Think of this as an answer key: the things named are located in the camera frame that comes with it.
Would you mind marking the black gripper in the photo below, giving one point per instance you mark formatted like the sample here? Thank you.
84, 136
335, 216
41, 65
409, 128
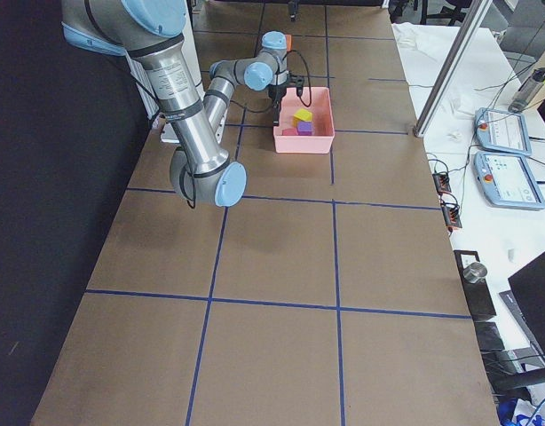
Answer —
277, 94

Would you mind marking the yellow foam block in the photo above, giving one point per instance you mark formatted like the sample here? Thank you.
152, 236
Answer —
301, 115

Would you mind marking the purple foam block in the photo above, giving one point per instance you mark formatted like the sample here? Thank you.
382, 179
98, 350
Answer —
304, 128

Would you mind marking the pink foam block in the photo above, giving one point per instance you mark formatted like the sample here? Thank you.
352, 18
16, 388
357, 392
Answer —
290, 132

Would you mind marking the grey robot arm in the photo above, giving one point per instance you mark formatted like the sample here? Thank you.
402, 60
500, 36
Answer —
152, 33

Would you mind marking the pink plastic bin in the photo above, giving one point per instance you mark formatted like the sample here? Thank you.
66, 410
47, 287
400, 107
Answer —
323, 125

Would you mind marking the upper orange black connector box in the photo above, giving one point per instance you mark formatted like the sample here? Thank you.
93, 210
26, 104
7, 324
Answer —
442, 182

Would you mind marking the orange black connector box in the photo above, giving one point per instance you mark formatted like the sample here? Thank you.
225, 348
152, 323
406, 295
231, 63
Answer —
451, 215
442, 182

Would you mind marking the lower orange black connector box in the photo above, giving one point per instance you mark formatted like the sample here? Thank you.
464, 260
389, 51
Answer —
451, 215

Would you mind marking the upper teach pendant tablet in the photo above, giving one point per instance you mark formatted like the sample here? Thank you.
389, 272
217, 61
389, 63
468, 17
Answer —
502, 131

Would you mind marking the teach pendant tablet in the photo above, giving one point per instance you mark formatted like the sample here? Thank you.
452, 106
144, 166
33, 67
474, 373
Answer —
502, 131
507, 181

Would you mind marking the clear water bottle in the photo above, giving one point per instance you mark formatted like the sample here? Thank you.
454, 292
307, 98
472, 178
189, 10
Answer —
528, 89

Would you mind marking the lower teach pendant tablet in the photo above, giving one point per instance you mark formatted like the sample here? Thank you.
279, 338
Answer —
507, 181

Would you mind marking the black box with metal cup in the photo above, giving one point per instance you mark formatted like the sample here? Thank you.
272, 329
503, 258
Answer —
473, 278

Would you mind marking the black monitor corner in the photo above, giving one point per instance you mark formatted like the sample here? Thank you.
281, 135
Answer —
528, 288

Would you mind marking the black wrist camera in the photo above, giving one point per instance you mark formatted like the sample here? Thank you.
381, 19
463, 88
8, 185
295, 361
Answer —
297, 82

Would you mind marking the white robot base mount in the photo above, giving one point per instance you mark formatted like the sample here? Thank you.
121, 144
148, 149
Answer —
183, 97

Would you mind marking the aluminium frame post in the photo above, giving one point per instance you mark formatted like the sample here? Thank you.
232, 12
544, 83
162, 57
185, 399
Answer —
453, 60

